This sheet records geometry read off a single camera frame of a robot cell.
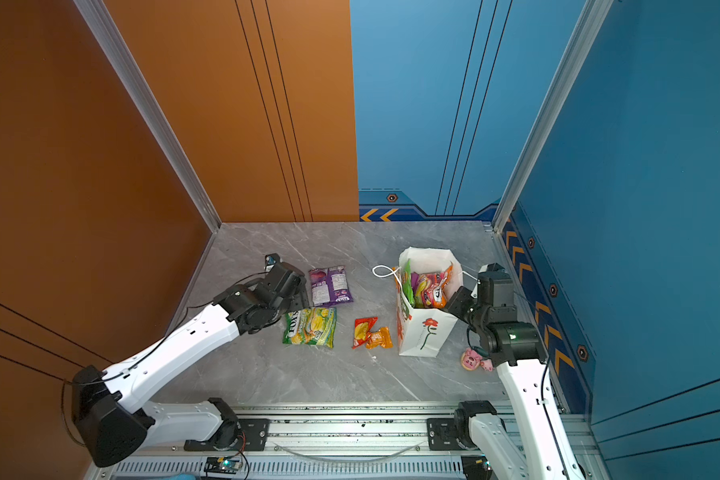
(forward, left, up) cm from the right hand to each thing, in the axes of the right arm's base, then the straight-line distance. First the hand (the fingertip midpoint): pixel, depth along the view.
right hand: (449, 294), depth 73 cm
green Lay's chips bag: (+4, +10, -1) cm, 11 cm away
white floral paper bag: (-5, +6, -9) cm, 12 cm away
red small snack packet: (0, +22, -19) cm, 29 cm away
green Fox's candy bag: (+1, +38, -19) cm, 43 cm away
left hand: (+4, +40, -4) cm, 40 cm away
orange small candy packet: (-2, +17, -21) cm, 27 cm away
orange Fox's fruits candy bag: (+4, +2, -3) cm, 6 cm away
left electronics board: (-32, +55, -23) cm, 68 cm away
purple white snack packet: (+16, +33, -19) cm, 42 cm away
